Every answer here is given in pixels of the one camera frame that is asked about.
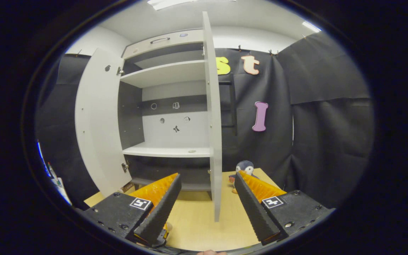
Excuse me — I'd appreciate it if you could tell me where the black backdrop cloth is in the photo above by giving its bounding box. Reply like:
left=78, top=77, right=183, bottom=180
left=36, top=31, right=375, bottom=210

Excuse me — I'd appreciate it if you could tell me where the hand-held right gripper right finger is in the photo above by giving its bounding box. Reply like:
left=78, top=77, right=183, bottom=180
left=234, top=171, right=336, bottom=246

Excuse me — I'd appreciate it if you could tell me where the small ceiling light panel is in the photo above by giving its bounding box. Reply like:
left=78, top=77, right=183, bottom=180
left=302, top=21, right=322, bottom=33

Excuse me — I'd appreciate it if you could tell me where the grey plush penguin toy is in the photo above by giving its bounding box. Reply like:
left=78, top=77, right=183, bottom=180
left=228, top=160, right=258, bottom=194

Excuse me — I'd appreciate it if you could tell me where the long ceiling light panel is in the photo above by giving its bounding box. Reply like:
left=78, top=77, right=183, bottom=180
left=147, top=0, right=237, bottom=11

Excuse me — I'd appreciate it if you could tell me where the white cabinet with shelves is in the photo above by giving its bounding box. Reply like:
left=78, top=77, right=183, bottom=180
left=117, top=28, right=214, bottom=201

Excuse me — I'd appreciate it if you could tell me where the white printed board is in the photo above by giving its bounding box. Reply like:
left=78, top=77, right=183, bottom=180
left=36, top=141, right=73, bottom=206

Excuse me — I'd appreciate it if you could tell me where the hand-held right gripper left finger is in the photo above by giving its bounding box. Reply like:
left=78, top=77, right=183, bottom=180
left=83, top=172, right=182, bottom=245

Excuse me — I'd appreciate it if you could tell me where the white cabinet door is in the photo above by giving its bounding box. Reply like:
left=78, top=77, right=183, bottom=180
left=74, top=48, right=133, bottom=197
left=202, top=11, right=238, bottom=223

